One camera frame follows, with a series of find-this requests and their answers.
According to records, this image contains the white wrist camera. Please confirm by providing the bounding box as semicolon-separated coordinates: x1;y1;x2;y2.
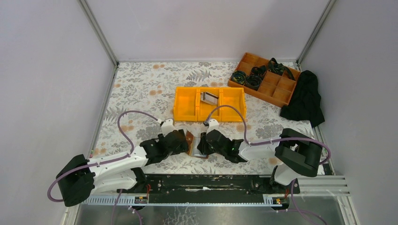
203;118;219;133
160;118;176;136

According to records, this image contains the loose dark floral tie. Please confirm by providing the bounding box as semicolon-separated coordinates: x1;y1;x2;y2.
268;58;295;81

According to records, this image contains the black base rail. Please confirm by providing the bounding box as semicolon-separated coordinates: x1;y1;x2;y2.
123;174;300;204

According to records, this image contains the brown leather card holder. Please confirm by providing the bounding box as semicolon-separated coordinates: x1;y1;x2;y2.
186;131;208;159

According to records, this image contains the rolled tie dark brown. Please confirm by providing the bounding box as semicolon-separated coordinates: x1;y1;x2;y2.
245;75;262;91

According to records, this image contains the rolled tie green yellow pattern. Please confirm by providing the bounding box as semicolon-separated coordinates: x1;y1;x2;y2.
231;70;246;85

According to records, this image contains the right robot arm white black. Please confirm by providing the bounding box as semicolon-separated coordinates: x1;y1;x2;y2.
196;128;322;186

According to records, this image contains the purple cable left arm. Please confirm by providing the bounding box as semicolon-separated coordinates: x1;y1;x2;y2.
46;110;164;203

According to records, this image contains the rolled tie dark orange pattern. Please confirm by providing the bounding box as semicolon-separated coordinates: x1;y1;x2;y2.
250;65;267;79

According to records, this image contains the yellow plastic bin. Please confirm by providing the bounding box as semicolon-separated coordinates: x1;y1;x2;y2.
198;87;221;122
173;87;199;122
220;87;246;122

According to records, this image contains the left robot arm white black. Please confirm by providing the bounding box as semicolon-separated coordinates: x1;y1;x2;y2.
56;129;189;207

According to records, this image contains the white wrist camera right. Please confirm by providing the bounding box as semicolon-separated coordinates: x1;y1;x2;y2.
203;118;219;133

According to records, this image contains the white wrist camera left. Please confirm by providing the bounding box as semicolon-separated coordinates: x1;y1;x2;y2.
160;118;176;136

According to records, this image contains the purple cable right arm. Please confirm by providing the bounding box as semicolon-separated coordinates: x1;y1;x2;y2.
203;105;332;165

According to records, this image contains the black cloth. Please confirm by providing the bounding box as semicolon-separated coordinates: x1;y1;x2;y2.
280;70;325;128

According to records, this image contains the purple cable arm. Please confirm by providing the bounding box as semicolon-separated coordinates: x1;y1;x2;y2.
203;105;332;165
46;110;164;203

